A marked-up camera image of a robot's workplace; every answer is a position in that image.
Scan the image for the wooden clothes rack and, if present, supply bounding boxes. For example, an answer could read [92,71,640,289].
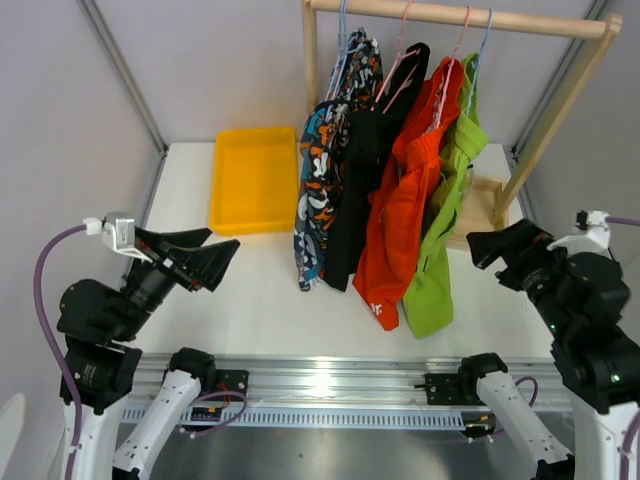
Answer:
[301,0,624,253]

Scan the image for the black shorts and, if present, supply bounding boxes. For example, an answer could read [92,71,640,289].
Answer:
[323,42,430,292]

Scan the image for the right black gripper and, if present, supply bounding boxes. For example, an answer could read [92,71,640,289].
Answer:
[465,215,575,334]

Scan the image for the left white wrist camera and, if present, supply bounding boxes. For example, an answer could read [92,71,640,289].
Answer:
[102,212,138,258]

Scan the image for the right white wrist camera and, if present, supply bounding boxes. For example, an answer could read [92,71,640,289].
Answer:
[547,210,611,256]

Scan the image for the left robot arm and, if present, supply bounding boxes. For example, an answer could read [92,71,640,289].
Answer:
[57,222,240,479]

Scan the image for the blue patterned shorts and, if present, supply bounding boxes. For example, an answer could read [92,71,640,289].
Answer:
[293,100,350,292]

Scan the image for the green shorts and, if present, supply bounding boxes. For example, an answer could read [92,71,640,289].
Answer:
[403,53,488,339]

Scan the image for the orange patterned camo shorts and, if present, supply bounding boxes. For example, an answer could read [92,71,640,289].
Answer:
[325,28,383,103]

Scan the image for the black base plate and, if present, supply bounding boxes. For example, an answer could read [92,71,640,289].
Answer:
[201,369,250,403]
[413,373,482,406]

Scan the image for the yellow plastic tray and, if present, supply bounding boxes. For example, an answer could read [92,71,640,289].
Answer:
[209,127,299,236]

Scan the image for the slotted cable duct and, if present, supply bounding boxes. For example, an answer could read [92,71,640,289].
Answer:
[178,407,495,431]

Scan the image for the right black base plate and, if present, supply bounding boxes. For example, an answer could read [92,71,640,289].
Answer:
[413,373,482,406]

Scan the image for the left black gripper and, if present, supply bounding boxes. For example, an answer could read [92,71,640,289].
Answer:
[113,224,240,339]

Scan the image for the aluminium mounting rail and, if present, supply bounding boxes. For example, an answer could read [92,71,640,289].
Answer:
[129,354,570,413]

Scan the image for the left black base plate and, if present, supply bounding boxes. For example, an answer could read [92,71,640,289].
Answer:
[201,369,250,403]

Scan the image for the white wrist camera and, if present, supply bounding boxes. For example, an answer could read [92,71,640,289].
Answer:
[547,210,611,256]
[102,212,138,258]

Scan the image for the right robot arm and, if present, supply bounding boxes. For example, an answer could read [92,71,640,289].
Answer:
[456,211,639,479]

